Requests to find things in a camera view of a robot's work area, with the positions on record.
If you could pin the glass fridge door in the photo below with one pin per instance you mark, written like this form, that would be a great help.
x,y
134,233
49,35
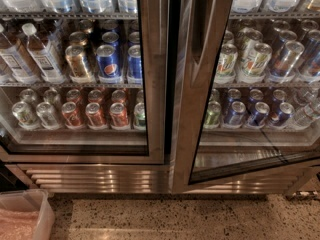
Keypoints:
x,y
284,154
89,23

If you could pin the green can lower left door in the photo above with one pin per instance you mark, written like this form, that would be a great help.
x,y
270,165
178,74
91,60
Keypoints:
x,y
139,116

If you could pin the green can door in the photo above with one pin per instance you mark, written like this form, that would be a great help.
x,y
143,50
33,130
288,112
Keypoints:
x,y
212,117
139,116

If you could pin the green can lower right door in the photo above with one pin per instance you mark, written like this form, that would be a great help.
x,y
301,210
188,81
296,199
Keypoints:
x,y
212,117

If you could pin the red soda can right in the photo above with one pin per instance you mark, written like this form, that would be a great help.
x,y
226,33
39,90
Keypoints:
x,y
119,116

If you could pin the red soda can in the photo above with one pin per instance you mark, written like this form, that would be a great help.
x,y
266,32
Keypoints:
x,y
72,115
119,116
95,115

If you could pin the blue Pepsi can right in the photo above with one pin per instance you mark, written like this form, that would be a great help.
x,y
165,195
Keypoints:
x,y
134,65

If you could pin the blue pepsi can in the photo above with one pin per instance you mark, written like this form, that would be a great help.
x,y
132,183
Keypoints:
x,y
134,65
108,63

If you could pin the red soda can middle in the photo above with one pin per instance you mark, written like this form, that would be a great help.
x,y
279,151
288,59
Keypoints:
x,y
95,115

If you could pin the blue Pepsi can front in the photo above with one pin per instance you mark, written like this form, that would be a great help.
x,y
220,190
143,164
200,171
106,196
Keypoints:
x,y
108,63

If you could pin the blue can lower left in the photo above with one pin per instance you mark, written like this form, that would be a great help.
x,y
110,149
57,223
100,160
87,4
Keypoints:
x,y
235,115

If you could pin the red soda can left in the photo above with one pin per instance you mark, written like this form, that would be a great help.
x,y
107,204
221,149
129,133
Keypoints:
x,y
72,115

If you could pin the gold soda can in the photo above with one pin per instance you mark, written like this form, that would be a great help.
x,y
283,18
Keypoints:
x,y
81,70

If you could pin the blue can lower right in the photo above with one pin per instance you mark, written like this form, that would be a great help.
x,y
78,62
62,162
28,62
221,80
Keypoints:
x,y
258,115

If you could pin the green white 7UP can right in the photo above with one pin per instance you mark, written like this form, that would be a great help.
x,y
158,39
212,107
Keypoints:
x,y
252,69

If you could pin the brown tea bottle white cap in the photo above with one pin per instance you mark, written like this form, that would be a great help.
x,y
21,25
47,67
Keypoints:
x,y
44,54

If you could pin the blue silver can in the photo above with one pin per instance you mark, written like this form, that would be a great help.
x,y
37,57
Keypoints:
x,y
281,68

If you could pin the silver can far left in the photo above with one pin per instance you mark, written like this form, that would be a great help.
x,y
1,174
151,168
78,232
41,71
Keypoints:
x,y
25,115

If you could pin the brown tea bottle left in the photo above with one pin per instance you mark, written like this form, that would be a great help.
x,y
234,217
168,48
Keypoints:
x,y
16,56

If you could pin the clear plastic storage bin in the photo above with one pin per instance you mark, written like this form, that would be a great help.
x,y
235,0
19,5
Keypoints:
x,y
25,215

